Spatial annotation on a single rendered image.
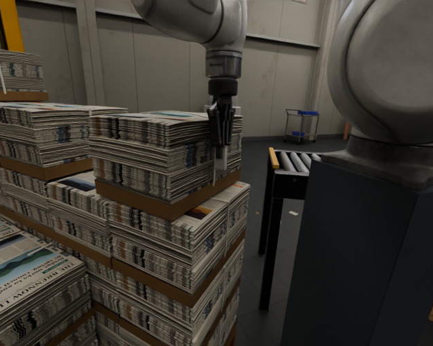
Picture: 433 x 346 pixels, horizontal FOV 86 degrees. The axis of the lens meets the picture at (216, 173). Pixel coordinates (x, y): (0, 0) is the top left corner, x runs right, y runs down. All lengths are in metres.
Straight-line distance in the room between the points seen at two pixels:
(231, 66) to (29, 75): 1.18
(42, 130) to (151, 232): 0.49
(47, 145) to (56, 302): 0.48
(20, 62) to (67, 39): 4.22
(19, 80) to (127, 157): 1.03
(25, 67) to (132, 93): 4.19
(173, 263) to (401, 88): 0.56
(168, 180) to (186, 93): 5.38
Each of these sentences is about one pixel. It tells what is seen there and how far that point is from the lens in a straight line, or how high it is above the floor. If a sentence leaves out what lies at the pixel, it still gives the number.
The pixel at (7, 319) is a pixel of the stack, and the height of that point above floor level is 0.57.
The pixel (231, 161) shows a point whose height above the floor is 0.92.
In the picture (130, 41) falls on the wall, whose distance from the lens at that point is 5.74.
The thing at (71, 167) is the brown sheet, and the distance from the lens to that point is 0.97.
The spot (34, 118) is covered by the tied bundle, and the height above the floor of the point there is 1.04.
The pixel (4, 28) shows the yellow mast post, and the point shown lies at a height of 1.48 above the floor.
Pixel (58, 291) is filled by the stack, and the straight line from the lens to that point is 0.90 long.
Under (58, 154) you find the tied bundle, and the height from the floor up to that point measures 0.91.
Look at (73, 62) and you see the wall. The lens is 5.69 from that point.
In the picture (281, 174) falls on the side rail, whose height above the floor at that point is 0.80.
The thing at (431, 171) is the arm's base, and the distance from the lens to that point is 0.49.
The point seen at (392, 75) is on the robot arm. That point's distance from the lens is 0.23.
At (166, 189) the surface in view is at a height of 0.91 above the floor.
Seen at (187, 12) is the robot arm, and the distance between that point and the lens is 0.49.
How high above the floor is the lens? 1.12
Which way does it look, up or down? 18 degrees down
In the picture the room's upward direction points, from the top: 2 degrees clockwise
